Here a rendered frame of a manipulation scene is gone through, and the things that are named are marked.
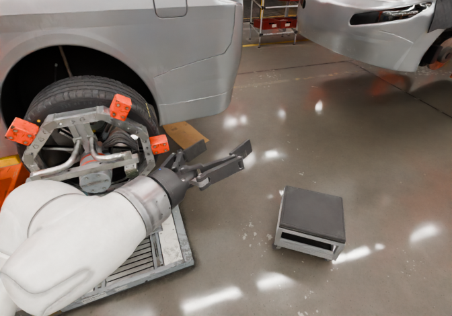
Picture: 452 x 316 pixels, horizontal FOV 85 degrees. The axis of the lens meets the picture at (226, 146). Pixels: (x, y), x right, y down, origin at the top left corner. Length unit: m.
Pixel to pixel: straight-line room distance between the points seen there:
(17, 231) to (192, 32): 1.26
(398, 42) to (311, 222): 1.82
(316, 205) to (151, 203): 1.49
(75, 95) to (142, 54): 0.43
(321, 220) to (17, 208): 1.54
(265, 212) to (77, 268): 1.83
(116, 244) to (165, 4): 1.25
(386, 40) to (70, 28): 2.44
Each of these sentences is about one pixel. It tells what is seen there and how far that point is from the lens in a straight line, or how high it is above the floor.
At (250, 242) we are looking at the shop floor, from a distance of 1.95.
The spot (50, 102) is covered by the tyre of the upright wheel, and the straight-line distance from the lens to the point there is 1.33.
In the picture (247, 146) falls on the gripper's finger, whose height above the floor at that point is 1.36.
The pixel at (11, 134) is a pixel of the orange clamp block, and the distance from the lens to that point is 1.34.
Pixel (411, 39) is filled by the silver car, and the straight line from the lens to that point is 2.84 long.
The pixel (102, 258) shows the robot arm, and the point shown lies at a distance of 0.38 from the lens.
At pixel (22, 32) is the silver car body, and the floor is 1.38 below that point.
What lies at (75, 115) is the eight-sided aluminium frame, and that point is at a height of 1.12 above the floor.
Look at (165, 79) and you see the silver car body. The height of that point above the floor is 1.06.
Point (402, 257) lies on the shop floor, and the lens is 2.25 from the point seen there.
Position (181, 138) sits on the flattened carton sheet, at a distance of 2.81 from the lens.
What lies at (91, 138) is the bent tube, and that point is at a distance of 1.27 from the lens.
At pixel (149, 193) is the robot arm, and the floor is 1.39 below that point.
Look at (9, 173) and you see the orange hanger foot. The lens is 1.87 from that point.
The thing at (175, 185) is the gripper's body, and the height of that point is 1.37.
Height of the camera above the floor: 1.69
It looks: 40 degrees down
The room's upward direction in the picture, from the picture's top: straight up
